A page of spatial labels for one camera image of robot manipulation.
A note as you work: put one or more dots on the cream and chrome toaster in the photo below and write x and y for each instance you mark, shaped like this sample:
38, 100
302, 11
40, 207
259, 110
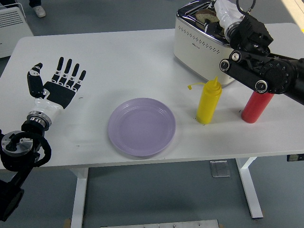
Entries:
190, 54

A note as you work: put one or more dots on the white table leg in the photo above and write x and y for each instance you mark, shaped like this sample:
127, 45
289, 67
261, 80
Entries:
249, 187
79, 197

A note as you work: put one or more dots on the small metal floor plate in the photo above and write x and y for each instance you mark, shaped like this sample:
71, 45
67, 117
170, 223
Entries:
219, 169

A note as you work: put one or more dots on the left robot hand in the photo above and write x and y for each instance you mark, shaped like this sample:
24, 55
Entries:
58, 93

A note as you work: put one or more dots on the person's white shoe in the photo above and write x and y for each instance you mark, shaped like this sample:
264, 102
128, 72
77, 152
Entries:
40, 11

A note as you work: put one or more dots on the purple plate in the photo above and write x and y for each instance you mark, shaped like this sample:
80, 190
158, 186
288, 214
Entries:
142, 127

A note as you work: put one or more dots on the yellow squeeze bottle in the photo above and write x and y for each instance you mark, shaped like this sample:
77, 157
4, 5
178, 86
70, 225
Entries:
209, 104

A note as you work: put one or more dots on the person's leg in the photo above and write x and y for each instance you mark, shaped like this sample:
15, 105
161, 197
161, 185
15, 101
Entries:
35, 2

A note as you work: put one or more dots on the red squeeze bottle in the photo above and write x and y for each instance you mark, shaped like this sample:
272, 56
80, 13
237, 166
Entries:
255, 107

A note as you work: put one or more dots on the white heater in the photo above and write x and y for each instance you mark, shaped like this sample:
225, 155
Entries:
12, 31

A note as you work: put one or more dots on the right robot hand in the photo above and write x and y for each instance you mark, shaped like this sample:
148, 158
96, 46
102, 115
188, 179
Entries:
228, 12

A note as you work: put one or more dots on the bread slice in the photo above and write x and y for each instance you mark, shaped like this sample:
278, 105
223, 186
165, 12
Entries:
205, 16

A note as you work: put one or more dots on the black table control box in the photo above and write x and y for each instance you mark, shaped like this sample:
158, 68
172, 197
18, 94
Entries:
295, 157

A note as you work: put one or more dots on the long metal base plate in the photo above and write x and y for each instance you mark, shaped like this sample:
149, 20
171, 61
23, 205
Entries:
159, 224

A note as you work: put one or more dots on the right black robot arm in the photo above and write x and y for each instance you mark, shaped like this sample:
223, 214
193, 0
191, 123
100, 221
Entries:
280, 73

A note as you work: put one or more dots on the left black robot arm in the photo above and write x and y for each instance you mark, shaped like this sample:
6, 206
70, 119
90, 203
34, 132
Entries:
31, 128

